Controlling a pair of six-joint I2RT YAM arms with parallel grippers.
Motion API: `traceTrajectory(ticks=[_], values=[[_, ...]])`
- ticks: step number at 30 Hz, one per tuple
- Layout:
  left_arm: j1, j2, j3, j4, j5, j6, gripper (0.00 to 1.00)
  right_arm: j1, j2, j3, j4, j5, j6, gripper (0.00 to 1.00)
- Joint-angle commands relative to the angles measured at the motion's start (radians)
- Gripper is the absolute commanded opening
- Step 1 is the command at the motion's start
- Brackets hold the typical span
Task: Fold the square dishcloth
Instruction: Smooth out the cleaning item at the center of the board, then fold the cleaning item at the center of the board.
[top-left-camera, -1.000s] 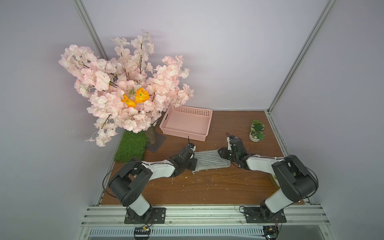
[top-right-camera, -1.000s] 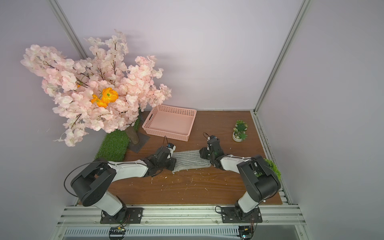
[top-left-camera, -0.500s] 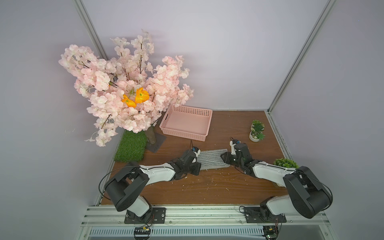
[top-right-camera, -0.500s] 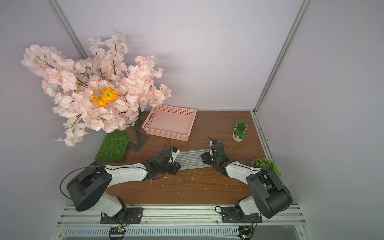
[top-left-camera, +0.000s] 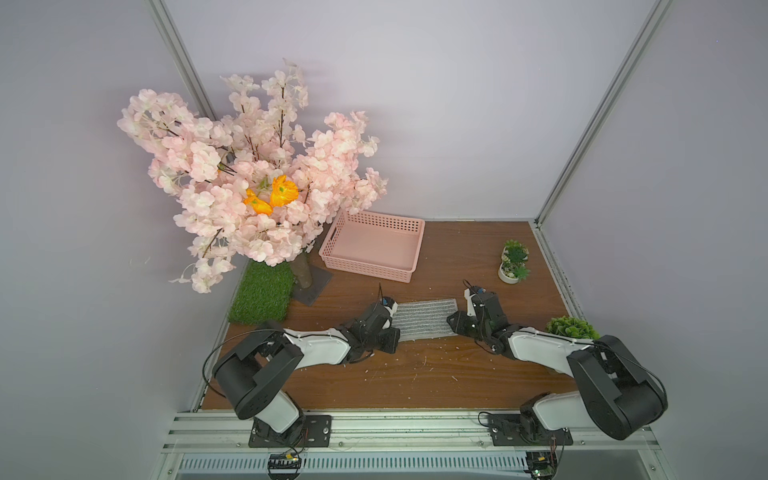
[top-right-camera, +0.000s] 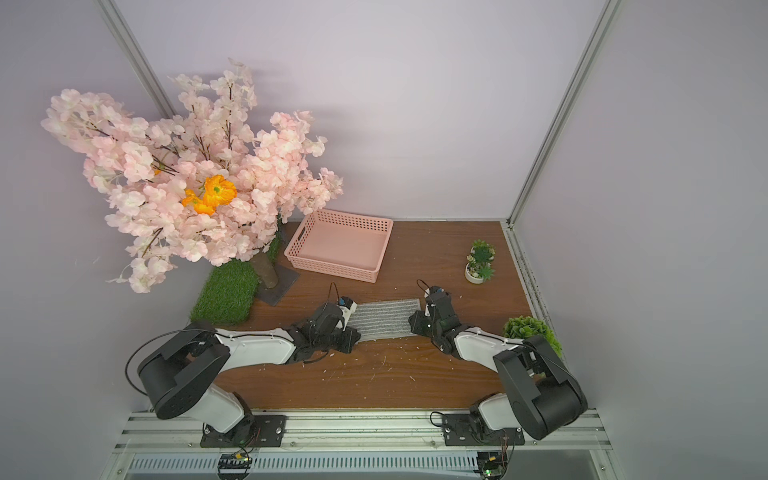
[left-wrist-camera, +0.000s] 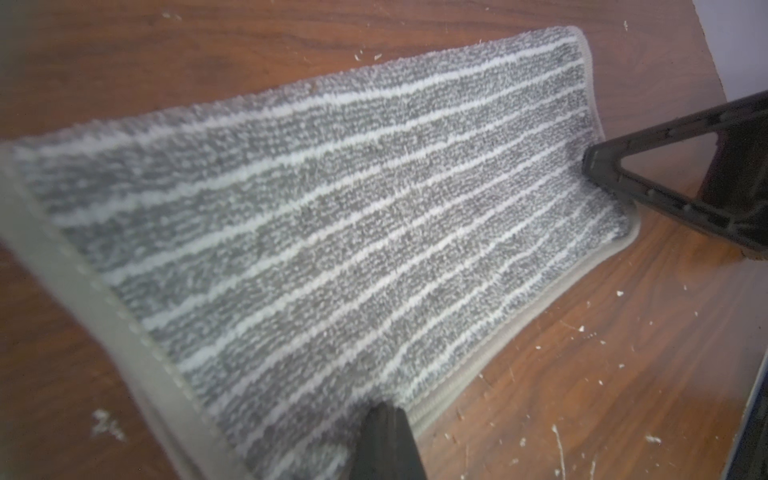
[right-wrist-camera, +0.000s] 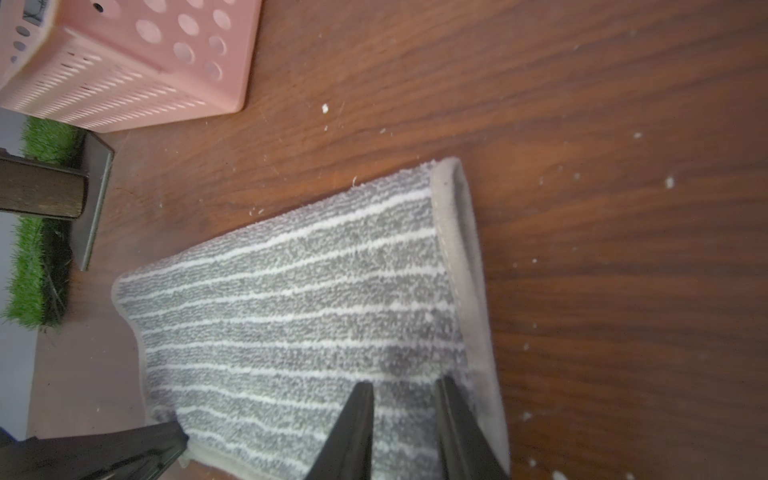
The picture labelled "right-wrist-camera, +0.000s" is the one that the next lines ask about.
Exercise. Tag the green artificial grass mat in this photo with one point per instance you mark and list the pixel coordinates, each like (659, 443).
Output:
(41, 259)

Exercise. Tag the dark square tree base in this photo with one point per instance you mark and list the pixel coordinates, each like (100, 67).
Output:
(96, 160)

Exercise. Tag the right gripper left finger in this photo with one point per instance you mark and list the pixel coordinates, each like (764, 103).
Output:
(347, 452)

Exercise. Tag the grey striped dishcloth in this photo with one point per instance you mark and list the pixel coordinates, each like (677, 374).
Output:
(254, 340)

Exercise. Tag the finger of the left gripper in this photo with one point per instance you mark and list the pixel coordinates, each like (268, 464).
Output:
(142, 453)

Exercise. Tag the pink perforated plastic basket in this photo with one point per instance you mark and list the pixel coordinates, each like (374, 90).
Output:
(109, 66)

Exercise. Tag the pink cherry blossom tree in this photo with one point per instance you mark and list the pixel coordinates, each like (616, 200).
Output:
(32, 187)

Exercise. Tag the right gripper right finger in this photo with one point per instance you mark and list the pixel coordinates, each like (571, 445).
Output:
(463, 449)

